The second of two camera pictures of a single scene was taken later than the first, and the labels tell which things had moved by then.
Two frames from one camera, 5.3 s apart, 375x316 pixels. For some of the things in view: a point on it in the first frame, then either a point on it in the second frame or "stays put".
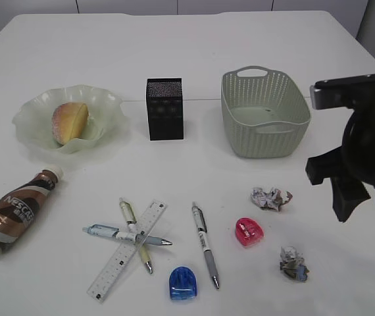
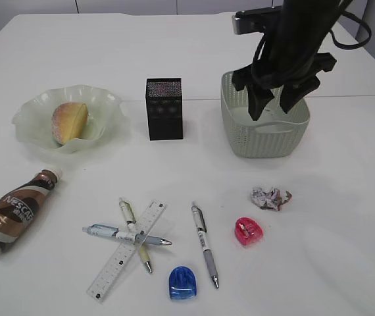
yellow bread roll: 70,120 stays put
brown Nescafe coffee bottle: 2,226 stays put
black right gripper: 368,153 -> 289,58
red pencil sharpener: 248,232 stays put
